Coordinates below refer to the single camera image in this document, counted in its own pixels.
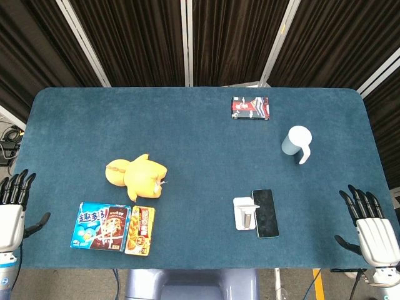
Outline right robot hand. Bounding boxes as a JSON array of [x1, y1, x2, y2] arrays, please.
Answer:
[[334, 184, 400, 268]]

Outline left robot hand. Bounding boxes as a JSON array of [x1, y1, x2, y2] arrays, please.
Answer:
[[0, 169, 51, 253]]

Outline yellow plush toy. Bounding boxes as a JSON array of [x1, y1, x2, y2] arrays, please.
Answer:
[[105, 152, 169, 203]]

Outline yellow floor tape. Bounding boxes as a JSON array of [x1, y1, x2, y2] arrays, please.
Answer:
[[312, 268, 324, 300]]

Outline blue cookie box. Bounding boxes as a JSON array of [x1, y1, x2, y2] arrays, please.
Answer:
[[69, 201, 132, 253]]

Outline dark brown curtain panel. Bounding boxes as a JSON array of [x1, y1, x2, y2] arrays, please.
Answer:
[[363, 66, 400, 190], [191, 0, 284, 88], [69, 0, 190, 88], [0, 0, 104, 124], [267, 0, 400, 91]]

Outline black smartphone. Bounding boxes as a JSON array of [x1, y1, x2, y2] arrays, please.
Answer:
[[251, 188, 280, 239]]

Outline yellow curry box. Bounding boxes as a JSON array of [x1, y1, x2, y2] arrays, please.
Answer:
[[124, 205, 156, 257]]

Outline white phone stand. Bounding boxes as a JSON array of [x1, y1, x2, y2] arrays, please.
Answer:
[[232, 196, 261, 231]]

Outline red black card box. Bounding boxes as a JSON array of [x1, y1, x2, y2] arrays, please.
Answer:
[[231, 96, 270, 121]]

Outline grey-blue robot torso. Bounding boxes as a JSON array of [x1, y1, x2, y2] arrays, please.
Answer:
[[124, 268, 260, 300]]

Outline teal table cloth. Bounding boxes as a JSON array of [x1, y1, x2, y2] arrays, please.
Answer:
[[14, 86, 393, 270]]

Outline black cable bundle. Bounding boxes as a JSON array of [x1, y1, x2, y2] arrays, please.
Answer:
[[0, 124, 25, 166]]

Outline white partition post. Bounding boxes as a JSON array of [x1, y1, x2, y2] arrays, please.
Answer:
[[55, 0, 111, 88], [357, 52, 400, 96], [180, 0, 194, 88], [259, 0, 301, 86], [0, 105, 27, 131]]

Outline blue cable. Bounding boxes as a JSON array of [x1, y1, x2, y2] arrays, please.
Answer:
[[112, 269, 122, 300]]

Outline light blue mug white handle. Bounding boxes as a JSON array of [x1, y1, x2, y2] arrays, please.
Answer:
[[281, 125, 314, 165]]

